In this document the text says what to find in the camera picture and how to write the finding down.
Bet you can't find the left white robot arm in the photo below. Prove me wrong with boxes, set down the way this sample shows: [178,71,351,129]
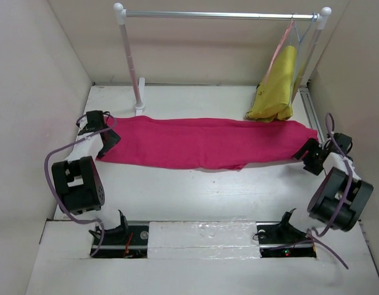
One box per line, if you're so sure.
[44,110,121,237]

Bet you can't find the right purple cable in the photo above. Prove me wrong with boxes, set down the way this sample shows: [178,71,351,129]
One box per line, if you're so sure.
[307,112,354,270]

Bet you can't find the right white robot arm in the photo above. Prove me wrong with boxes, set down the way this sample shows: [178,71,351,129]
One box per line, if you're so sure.
[294,133,373,237]

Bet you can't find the light blue plastic hanger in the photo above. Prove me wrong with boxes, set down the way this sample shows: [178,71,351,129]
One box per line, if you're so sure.
[289,13,321,105]

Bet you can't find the aluminium rail right side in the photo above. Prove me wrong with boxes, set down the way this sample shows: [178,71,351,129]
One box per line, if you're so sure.
[299,87,324,142]

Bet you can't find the white and silver clothes rack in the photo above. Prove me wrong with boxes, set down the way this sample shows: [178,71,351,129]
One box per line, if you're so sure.
[113,2,332,116]

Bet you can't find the pink plastic hanger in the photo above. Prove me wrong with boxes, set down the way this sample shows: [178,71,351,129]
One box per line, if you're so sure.
[264,20,295,83]

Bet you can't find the pink trousers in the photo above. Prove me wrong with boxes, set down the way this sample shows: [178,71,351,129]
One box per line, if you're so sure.
[102,116,318,170]

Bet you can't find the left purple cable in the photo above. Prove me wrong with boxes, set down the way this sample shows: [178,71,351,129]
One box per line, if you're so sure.
[44,112,118,258]

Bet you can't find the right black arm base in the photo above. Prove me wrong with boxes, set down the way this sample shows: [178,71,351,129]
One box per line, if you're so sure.
[252,208,317,258]

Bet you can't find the yellow garment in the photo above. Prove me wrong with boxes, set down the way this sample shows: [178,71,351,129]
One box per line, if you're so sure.
[245,45,298,122]

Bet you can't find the purple cable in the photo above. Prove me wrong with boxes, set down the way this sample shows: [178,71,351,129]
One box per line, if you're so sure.
[307,112,354,270]
[44,112,118,258]

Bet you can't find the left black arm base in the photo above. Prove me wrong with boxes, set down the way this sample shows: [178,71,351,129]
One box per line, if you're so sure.
[89,210,149,259]

